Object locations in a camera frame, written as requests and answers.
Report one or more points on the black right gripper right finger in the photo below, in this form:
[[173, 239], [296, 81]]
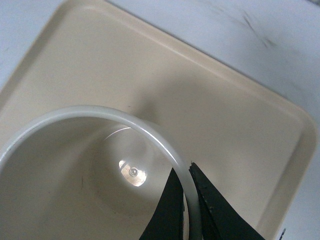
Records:
[[219, 220]]

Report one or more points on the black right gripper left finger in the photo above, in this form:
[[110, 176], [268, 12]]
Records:
[[167, 222]]

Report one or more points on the cream mug with black handle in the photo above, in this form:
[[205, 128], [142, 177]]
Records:
[[89, 173]]

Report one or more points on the beige rectangular plastic tray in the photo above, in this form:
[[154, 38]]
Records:
[[251, 143]]

